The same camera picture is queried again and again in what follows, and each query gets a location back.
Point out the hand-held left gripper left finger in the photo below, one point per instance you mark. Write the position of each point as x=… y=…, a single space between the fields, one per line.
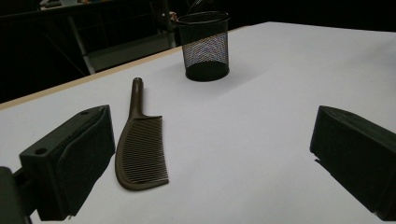
x=71 y=161

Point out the white table mat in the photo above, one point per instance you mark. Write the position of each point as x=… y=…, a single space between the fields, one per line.
x=249 y=130

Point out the dark brown plastic comb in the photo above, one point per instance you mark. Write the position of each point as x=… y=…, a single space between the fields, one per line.
x=140 y=149

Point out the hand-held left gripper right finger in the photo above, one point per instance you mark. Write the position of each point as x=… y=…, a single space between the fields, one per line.
x=358 y=155

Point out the black mesh pen holder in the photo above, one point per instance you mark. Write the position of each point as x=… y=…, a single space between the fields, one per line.
x=205 y=53

